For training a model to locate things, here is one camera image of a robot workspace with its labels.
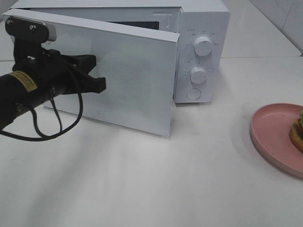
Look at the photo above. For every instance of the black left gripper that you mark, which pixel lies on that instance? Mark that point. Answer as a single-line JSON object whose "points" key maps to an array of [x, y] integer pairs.
{"points": [[47, 68]]}

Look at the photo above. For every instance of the white microwave oven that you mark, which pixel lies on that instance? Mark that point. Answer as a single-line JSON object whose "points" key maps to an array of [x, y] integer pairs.
{"points": [[185, 20]]}

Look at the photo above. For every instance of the round white door button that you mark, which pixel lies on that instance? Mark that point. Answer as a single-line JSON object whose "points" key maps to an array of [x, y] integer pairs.
{"points": [[194, 94]]}

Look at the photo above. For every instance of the toy burger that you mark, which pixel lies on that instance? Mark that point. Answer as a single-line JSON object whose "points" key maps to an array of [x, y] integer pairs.
{"points": [[296, 132]]}

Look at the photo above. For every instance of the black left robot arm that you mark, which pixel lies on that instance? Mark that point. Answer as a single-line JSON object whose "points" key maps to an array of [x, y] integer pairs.
{"points": [[19, 95]]}

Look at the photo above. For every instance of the white microwave knob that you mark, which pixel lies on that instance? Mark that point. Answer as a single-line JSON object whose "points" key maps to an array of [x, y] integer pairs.
{"points": [[198, 75], [203, 45]]}

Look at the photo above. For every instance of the pink round plate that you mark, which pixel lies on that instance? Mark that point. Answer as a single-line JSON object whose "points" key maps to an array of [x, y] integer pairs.
{"points": [[270, 128]]}

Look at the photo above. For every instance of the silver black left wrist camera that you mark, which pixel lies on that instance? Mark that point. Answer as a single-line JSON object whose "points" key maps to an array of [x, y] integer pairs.
{"points": [[30, 30]]}

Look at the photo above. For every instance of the white microwave door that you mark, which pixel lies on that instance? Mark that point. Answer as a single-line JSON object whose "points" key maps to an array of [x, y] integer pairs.
{"points": [[139, 66]]}

